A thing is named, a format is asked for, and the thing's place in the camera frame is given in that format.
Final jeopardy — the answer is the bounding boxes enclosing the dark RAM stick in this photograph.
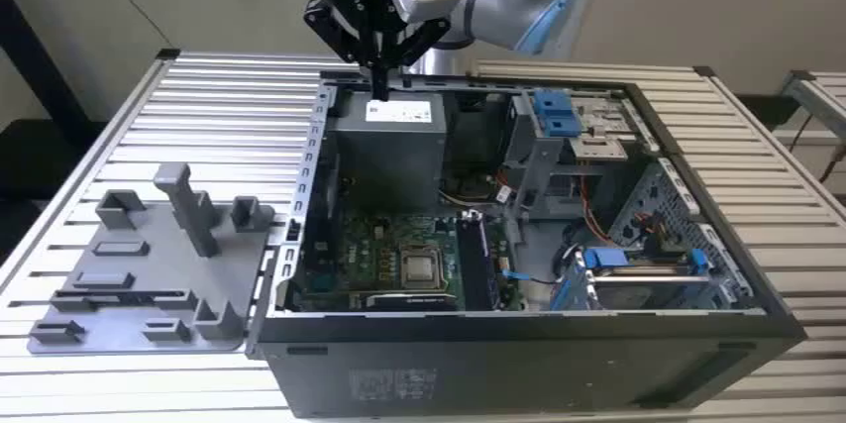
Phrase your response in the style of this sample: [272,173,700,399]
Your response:
[56,288,200,310]
[475,218,497,310]

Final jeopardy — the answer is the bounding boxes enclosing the blue tipped black wire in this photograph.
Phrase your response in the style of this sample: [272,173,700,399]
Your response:
[501,268,563,286]

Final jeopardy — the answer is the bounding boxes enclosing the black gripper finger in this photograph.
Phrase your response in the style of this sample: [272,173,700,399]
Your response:
[380,18,452,102]
[301,0,383,101]

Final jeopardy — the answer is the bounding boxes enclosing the silver CPU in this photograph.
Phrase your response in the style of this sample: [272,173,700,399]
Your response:
[404,255,439,282]

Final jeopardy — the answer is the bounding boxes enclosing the black PC case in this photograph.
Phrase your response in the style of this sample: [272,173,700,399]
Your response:
[244,68,808,419]

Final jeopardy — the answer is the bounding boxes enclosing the black CPU socket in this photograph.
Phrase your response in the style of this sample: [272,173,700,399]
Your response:
[397,243,445,291]

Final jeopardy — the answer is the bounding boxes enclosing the blue disk carrier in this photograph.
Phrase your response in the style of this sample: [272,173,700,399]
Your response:
[575,247,715,290]

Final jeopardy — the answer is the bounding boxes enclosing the grey metal disk bay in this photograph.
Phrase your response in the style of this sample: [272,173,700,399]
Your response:
[551,244,752,313]

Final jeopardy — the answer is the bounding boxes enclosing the grey power supply unit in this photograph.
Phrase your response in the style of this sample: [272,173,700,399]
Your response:
[327,93,449,212]

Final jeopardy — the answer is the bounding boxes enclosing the grey metal drive cage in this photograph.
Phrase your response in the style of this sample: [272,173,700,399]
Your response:
[500,88,656,222]

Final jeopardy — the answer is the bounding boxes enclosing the grey plastic parts rack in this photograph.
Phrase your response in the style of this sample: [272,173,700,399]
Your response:
[25,162,279,356]

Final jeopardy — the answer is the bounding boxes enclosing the blue drive carrier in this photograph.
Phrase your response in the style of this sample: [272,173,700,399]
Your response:
[531,89,583,140]

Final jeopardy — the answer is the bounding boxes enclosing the grey metal side table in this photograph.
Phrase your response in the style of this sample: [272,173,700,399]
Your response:
[770,68,846,147]

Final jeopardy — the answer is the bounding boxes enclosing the green motherboard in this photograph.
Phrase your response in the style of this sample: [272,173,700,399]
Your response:
[289,212,530,313]

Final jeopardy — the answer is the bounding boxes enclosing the black graphics card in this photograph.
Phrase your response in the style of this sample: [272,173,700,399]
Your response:
[349,292,461,313]

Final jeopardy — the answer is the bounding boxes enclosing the orange wires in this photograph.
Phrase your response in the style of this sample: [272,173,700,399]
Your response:
[572,174,610,246]

